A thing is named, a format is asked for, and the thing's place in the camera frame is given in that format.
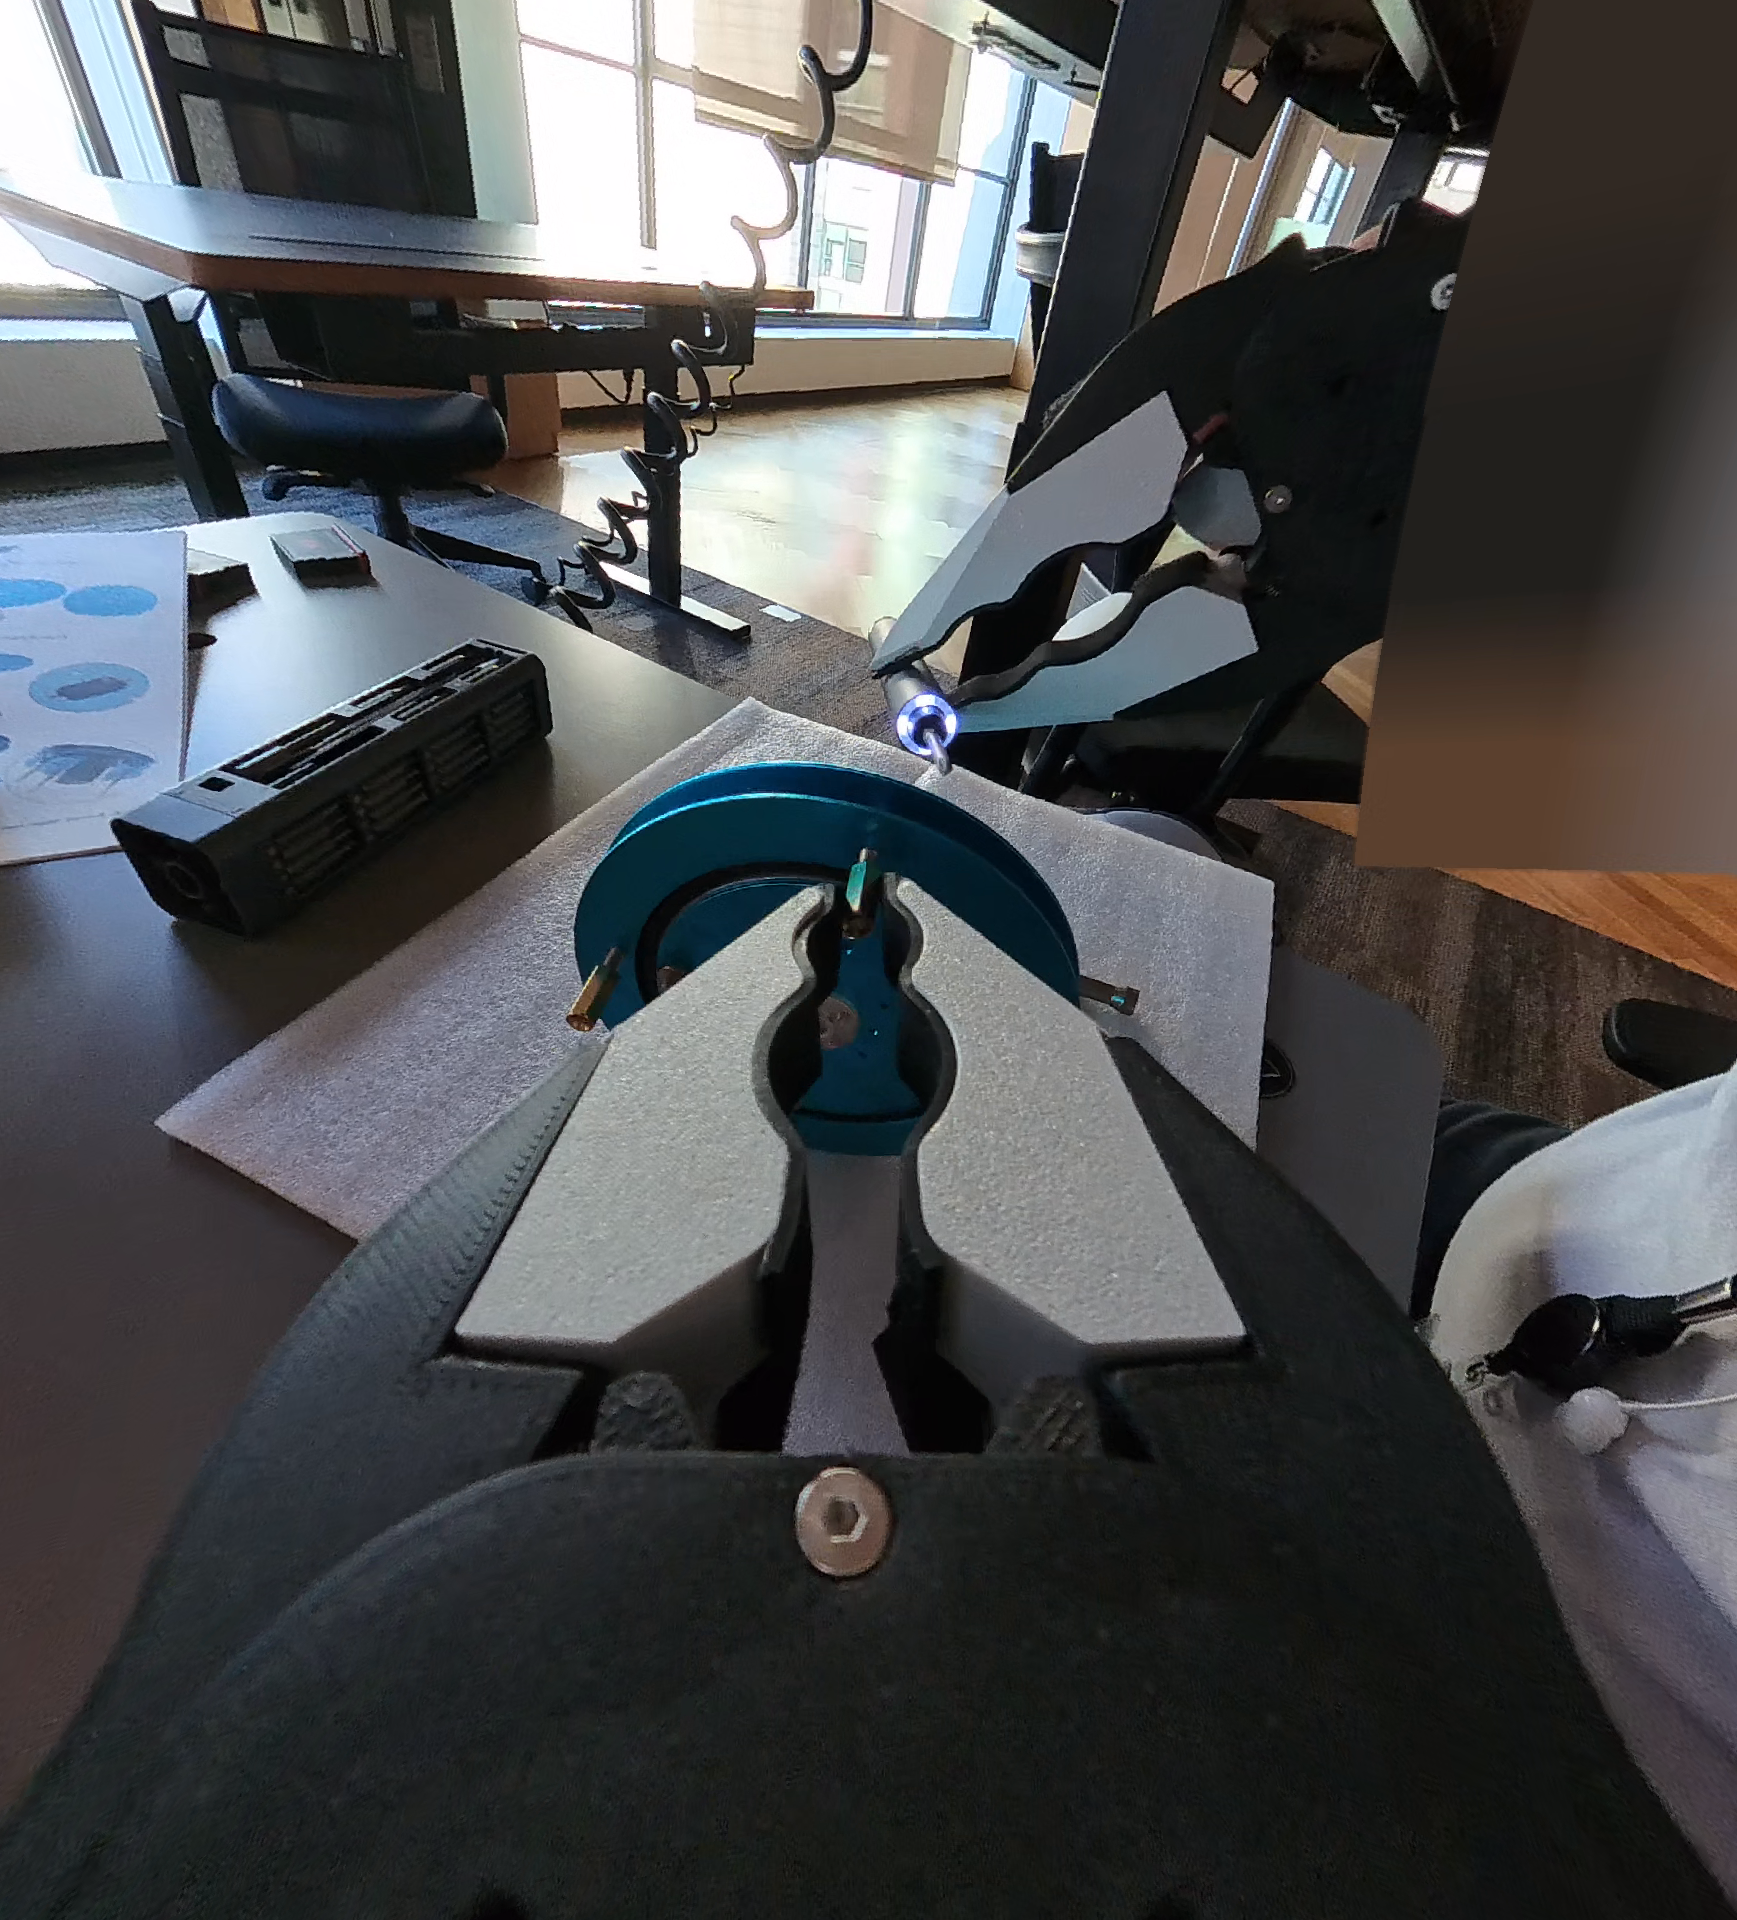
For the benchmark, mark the black precision screwdriver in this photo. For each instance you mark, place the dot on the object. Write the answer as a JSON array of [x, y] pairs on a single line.
[[922, 705]]

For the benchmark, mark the printed instruction sheet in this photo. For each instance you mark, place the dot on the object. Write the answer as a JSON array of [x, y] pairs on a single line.
[[43, 675]]

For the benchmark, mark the large window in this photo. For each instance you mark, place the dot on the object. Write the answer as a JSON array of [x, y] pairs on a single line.
[[584, 151]]

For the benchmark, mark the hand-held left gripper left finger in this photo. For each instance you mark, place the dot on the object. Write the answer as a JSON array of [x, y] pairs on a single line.
[[630, 1200]]

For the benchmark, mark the blue metal wheel assembly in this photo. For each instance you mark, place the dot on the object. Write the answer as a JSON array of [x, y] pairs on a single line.
[[689, 841]]

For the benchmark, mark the round black desk sticker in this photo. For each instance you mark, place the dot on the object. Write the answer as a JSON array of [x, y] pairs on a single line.
[[1276, 1077]]

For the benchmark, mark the dark grey desk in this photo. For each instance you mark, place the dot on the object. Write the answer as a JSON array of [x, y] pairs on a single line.
[[58, 1200]]

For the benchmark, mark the black screwdriver bit case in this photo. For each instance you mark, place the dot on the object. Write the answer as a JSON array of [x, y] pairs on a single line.
[[329, 781]]

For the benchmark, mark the black standing desk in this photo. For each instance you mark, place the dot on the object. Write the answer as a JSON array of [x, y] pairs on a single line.
[[1123, 195]]

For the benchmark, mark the wooden background desk black legs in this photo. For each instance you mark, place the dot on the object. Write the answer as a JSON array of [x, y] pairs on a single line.
[[359, 255]]

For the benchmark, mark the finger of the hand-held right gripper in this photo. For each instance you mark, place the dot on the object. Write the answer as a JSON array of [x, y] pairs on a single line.
[[1049, 510], [1154, 660]]

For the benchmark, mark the white foam mat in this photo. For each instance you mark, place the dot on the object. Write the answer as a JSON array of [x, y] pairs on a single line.
[[359, 1050]]

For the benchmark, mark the small black box red print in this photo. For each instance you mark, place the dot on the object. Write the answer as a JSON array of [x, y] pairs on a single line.
[[321, 551]]

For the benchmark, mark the person's white shirt torso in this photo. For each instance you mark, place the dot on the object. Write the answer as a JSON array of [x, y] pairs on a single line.
[[1678, 1501]]

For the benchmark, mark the dark blue office chair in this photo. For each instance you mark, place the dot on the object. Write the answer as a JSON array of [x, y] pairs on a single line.
[[359, 421]]

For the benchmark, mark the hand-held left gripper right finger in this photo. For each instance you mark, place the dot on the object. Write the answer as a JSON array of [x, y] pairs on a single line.
[[1079, 1200]]

